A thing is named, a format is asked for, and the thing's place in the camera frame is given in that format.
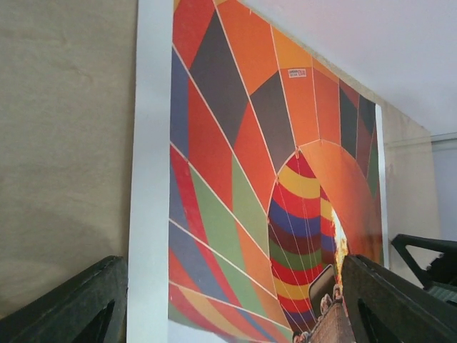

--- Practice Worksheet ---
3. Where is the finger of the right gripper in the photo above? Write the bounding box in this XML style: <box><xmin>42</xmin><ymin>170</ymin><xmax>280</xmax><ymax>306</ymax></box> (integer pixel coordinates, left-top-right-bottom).
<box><xmin>391</xmin><ymin>234</ymin><xmax>456</xmax><ymax>304</ymax></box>

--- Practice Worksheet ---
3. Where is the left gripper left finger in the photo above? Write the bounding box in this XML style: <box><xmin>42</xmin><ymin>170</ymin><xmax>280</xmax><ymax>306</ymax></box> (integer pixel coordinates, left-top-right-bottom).
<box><xmin>1</xmin><ymin>255</ymin><xmax>128</xmax><ymax>342</ymax></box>

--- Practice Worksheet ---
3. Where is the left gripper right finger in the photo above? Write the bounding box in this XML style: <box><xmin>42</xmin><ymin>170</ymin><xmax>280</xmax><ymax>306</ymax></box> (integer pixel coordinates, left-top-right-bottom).
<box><xmin>341</xmin><ymin>255</ymin><xmax>456</xmax><ymax>342</ymax></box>

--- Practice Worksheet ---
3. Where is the hot air balloon photo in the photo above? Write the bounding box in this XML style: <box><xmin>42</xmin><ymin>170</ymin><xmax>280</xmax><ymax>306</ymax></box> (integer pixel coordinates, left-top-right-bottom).
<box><xmin>125</xmin><ymin>0</ymin><xmax>389</xmax><ymax>343</ymax></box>

